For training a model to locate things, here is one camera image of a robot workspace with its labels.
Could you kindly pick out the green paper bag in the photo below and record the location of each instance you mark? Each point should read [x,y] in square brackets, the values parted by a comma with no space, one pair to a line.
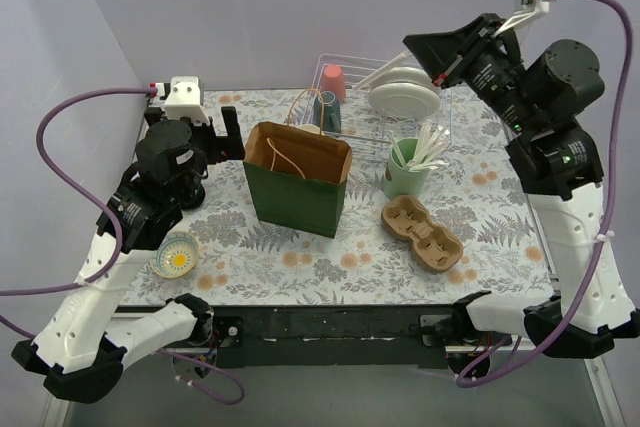
[297,179]

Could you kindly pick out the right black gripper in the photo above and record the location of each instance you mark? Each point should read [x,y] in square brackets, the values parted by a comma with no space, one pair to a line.
[470,51]

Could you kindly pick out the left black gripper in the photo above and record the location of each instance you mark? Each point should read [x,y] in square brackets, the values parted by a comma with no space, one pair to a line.
[213,136]

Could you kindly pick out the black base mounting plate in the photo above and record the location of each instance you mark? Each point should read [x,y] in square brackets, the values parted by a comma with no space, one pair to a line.
[342,335]

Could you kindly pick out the white plate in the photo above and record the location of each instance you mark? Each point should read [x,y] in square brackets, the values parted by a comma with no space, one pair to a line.
[404,101]
[404,74]

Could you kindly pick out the floral table mat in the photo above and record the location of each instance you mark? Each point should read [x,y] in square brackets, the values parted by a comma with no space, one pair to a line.
[244,261]

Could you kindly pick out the dark teal mug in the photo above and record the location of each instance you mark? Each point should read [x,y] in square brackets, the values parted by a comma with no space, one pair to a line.
[326,112]

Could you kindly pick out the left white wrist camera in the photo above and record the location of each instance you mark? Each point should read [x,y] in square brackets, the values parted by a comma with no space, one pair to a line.
[182,97]

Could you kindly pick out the brown cardboard cup carrier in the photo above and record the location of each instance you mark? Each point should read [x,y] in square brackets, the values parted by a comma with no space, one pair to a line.
[432,245]

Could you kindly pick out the pink cup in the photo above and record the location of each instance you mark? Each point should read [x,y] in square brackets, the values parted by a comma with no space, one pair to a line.
[333,80]

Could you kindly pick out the green utensil holder cup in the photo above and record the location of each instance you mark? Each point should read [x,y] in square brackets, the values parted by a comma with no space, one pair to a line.
[398,180]

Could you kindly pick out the rear white plate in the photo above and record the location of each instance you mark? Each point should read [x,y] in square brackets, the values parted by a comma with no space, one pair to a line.
[404,74]

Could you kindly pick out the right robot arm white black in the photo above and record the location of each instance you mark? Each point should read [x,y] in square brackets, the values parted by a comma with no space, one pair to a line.
[559,169]

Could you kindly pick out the stack of brown paper cups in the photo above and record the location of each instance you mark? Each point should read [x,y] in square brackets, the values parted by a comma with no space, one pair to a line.
[310,128]

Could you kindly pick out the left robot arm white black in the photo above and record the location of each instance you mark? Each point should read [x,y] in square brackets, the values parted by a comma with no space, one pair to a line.
[79,354]

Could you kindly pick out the patterned small bowl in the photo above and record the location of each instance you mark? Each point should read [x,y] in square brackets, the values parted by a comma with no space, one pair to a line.
[177,255]

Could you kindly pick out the white wire dish rack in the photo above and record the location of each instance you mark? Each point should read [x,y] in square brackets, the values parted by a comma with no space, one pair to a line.
[366,128]

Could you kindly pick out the front white plate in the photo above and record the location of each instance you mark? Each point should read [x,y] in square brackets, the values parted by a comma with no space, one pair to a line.
[404,101]

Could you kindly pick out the stack of black lids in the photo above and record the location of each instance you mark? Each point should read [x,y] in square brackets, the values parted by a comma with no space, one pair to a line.
[192,197]

